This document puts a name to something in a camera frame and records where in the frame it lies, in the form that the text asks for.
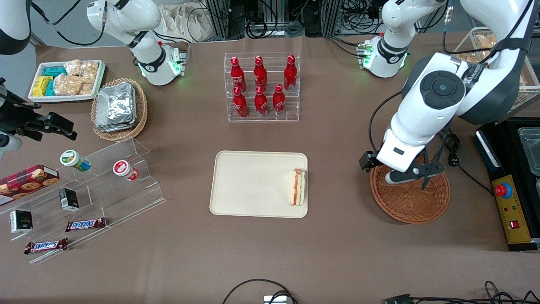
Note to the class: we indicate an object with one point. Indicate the silver foil packet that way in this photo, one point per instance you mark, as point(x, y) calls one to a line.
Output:
point(116, 105)
point(110, 129)

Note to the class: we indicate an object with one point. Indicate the white rectangular snack tray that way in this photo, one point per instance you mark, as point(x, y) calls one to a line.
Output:
point(63, 99)

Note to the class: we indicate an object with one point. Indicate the red cola bottle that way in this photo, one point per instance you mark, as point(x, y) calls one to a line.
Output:
point(237, 76)
point(260, 103)
point(240, 105)
point(260, 74)
point(278, 101)
point(290, 74)

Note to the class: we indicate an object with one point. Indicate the red tartan cookie box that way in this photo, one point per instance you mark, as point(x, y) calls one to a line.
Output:
point(25, 181)

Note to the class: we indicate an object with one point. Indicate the clear bag of crackers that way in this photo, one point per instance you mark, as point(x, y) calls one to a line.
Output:
point(89, 71)
point(485, 41)
point(72, 67)
point(466, 58)
point(67, 84)
point(86, 89)

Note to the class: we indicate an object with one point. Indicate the clear acrylic bottle rack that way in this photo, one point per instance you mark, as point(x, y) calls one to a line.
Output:
point(295, 107)

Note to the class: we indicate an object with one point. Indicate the Snickers chocolate bar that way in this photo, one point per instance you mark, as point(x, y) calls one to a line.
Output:
point(85, 224)
point(46, 245)

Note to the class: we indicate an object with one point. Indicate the red emergency stop button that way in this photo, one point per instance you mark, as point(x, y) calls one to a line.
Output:
point(503, 191)

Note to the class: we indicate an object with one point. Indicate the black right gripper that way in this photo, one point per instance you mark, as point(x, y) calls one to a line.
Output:
point(17, 119)

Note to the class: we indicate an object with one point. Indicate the aluminium frame post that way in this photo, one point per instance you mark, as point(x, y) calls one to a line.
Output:
point(219, 17)
point(333, 17)

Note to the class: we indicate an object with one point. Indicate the oval light wicker basket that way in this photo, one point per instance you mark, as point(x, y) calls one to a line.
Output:
point(122, 135)

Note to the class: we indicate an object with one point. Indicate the small grey device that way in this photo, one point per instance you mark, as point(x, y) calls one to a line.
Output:
point(275, 300)

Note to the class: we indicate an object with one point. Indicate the yellow control panel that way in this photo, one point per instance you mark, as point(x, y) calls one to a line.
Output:
point(518, 211)

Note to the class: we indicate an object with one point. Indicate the teal snack packet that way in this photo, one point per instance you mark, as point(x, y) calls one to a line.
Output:
point(54, 71)
point(50, 89)

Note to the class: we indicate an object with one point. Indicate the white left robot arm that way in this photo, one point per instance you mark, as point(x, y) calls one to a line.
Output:
point(417, 126)

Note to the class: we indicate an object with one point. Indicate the red lid yogurt cup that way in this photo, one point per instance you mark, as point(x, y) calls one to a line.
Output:
point(121, 168)

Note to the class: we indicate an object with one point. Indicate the round brown wicker basket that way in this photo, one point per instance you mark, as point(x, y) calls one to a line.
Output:
point(409, 207)

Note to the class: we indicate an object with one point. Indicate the black appliance base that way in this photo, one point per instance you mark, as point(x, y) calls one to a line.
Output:
point(506, 145)

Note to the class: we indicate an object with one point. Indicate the cream plastic tray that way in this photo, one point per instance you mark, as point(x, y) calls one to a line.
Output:
point(253, 185)

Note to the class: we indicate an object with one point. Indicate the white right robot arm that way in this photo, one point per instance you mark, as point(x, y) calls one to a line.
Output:
point(147, 59)

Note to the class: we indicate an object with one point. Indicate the beige cloth bag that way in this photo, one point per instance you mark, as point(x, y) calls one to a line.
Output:
point(185, 23)

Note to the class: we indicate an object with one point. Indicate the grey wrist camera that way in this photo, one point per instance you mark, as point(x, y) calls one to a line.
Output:
point(8, 145)
point(396, 177)

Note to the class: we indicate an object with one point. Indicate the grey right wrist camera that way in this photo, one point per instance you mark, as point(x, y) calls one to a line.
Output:
point(8, 145)

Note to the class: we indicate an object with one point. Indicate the clear plastic container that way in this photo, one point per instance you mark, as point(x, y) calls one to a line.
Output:
point(531, 152)

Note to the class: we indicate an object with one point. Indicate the small black carton box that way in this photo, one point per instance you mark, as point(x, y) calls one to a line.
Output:
point(23, 221)
point(68, 199)

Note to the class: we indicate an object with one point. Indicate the triangular sandwich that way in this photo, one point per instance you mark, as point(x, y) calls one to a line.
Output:
point(298, 188)

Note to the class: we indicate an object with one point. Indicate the green lid yogurt cup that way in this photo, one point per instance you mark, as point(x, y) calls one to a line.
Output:
point(69, 158)

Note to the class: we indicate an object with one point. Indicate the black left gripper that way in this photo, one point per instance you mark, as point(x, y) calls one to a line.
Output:
point(368, 161)

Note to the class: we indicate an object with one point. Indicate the clear acrylic step shelf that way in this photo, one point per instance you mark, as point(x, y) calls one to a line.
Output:
point(126, 198)

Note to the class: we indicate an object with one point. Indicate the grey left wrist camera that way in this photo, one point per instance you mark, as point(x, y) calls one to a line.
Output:
point(396, 177)

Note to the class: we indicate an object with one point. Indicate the yellow snack packet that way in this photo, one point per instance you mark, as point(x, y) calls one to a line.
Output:
point(41, 85)

